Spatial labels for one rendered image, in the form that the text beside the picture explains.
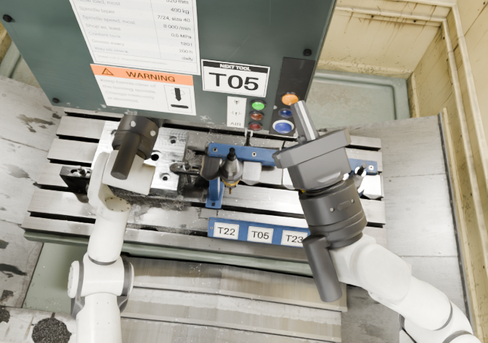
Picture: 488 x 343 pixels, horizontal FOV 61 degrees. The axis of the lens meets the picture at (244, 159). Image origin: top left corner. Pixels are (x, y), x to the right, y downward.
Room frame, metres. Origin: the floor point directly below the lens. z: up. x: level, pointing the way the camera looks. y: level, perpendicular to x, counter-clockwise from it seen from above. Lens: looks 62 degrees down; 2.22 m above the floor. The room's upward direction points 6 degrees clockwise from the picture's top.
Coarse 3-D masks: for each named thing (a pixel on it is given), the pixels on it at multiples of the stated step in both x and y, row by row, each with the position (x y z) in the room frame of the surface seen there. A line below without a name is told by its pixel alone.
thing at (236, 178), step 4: (224, 160) 0.53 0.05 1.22; (240, 164) 0.52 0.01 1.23; (220, 168) 0.50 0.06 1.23; (240, 168) 0.51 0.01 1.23; (220, 172) 0.49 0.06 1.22; (240, 172) 0.49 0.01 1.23; (220, 176) 0.49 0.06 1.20; (224, 176) 0.48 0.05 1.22; (228, 176) 0.48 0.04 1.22; (232, 176) 0.48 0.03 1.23; (236, 176) 0.48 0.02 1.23; (240, 176) 0.49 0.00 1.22; (224, 180) 0.47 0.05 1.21; (236, 180) 0.48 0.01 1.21
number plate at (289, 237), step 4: (284, 232) 0.43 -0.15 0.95; (288, 232) 0.44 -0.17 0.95; (292, 232) 0.44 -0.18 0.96; (296, 232) 0.44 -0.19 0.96; (300, 232) 0.44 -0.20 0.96; (284, 236) 0.42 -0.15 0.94; (288, 236) 0.43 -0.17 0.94; (292, 236) 0.43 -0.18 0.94; (296, 236) 0.43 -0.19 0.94; (300, 236) 0.43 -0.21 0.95; (304, 236) 0.43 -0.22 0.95; (284, 240) 0.42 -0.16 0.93; (288, 240) 0.42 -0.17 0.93; (292, 240) 0.42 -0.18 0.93; (296, 240) 0.42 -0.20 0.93; (300, 240) 0.42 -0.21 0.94; (284, 244) 0.41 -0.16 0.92; (288, 244) 0.41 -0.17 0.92; (292, 244) 0.41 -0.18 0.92; (296, 244) 0.41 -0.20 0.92; (300, 244) 0.41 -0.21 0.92
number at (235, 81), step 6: (228, 72) 0.40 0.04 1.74; (234, 72) 0.40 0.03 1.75; (228, 78) 0.40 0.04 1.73; (234, 78) 0.40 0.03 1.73; (240, 78) 0.40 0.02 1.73; (246, 78) 0.40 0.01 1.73; (252, 78) 0.40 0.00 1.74; (258, 78) 0.40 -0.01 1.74; (228, 84) 0.40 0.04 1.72; (234, 84) 0.40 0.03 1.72; (240, 84) 0.40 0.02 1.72; (246, 84) 0.40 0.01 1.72; (252, 84) 0.40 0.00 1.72; (258, 84) 0.40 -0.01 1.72; (234, 90) 0.40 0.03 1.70; (240, 90) 0.40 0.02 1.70; (246, 90) 0.40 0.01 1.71; (252, 90) 0.40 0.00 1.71; (258, 90) 0.40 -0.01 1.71
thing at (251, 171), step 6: (246, 162) 0.53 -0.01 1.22; (252, 162) 0.53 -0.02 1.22; (258, 162) 0.54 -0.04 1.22; (246, 168) 0.51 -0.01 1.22; (252, 168) 0.52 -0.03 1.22; (258, 168) 0.52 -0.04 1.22; (246, 174) 0.49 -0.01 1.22; (252, 174) 0.50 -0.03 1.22; (258, 174) 0.50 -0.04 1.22; (246, 180) 0.48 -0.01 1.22; (252, 180) 0.48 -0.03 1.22; (258, 180) 0.48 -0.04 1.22
